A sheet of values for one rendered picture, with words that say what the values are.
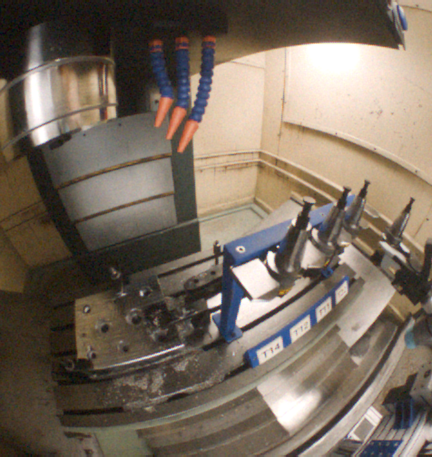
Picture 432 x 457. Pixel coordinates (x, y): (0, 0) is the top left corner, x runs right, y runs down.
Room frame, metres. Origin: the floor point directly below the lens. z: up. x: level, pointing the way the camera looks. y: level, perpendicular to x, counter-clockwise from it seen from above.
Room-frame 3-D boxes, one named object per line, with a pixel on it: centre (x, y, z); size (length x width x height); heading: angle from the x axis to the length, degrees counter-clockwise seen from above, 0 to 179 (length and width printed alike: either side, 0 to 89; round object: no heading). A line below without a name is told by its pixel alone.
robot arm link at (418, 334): (-0.04, -0.59, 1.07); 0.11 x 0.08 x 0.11; 60
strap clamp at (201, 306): (0.18, 0.08, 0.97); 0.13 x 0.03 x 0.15; 117
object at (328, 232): (0.21, -0.20, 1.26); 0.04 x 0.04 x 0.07
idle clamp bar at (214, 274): (0.36, -0.02, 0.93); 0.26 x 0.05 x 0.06; 122
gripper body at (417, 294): (0.11, -0.51, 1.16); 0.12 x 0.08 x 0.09; 27
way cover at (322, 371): (-0.09, -0.17, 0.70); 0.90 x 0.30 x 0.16; 117
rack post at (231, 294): (0.19, -0.03, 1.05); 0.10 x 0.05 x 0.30; 27
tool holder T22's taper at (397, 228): (0.22, -0.45, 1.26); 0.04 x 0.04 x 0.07
